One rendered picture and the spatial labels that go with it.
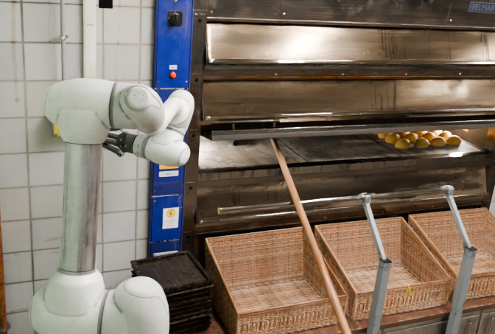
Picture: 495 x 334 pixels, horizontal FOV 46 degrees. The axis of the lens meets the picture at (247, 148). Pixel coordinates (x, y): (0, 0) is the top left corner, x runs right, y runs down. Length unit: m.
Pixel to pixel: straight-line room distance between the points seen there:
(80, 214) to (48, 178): 0.95
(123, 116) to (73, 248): 0.40
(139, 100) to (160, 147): 0.60
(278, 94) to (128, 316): 1.45
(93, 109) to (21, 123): 0.94
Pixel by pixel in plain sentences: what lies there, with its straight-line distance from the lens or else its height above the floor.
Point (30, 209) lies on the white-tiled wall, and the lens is 2.71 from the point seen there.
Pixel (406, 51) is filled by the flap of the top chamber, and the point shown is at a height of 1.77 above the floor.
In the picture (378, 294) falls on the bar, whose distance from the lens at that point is 2.77.
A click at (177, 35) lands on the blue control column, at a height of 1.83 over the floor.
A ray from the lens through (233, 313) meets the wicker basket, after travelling 2.65.
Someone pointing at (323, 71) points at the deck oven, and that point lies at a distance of 2.88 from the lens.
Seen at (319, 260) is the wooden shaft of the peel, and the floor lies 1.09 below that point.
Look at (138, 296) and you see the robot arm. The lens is 1.72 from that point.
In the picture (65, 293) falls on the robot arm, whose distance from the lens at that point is 1.76.
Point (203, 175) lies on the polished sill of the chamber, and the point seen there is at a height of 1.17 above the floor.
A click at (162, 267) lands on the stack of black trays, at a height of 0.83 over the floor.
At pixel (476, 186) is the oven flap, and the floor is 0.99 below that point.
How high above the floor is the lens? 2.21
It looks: 19 degrees down
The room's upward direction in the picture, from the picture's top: 5 degrees clockwise
